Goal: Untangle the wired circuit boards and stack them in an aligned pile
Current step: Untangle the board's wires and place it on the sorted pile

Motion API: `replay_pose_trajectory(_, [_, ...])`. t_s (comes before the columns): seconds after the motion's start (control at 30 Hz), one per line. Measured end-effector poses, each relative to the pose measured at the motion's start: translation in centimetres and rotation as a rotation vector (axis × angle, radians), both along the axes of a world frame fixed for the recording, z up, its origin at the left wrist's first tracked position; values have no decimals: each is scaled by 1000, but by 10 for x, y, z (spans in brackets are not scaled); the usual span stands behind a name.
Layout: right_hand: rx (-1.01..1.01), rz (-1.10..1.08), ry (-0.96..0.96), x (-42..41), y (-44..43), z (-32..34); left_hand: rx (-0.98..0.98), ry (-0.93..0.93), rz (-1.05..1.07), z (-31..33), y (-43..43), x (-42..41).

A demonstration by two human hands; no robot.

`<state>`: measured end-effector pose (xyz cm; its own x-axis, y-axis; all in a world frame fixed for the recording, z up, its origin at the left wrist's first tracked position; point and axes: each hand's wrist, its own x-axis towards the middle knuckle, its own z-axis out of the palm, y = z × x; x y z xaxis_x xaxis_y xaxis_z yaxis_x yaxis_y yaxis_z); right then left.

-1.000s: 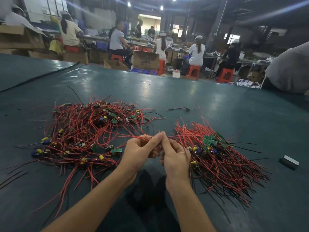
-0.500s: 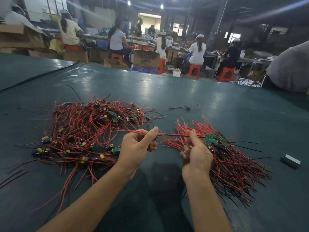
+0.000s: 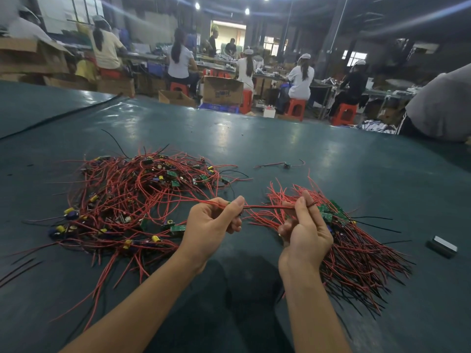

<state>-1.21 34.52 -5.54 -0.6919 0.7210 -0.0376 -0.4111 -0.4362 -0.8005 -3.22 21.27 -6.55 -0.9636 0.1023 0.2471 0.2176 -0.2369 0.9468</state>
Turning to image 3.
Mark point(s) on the person's right hand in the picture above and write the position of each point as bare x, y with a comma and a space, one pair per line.
303, 239

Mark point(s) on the person's left hand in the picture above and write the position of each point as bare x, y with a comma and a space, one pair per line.
206, 231

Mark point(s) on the person's left forearm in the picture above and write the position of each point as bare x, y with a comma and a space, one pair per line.
125, 316

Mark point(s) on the person's right forearm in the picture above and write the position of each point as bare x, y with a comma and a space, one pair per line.
316, 316

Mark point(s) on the dark green table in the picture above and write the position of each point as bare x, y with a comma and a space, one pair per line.
353, 172

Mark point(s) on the blue plastic crate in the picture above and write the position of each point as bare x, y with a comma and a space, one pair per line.
219, 108

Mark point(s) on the red plastic stool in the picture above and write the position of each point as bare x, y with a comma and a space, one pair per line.
246, 101
179, 88
344, 114
296, 108
110, 73

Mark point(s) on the heap of black white items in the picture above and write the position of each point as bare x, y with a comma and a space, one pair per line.
378, 126

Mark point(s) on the small black grey block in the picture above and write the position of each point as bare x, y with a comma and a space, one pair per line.
442, 246

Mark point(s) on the yellow sack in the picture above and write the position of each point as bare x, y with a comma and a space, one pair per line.
86, 70

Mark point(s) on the large open cardboard box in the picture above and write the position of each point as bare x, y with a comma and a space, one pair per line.
33, 56

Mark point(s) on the grid window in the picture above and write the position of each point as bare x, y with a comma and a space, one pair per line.
82, 7

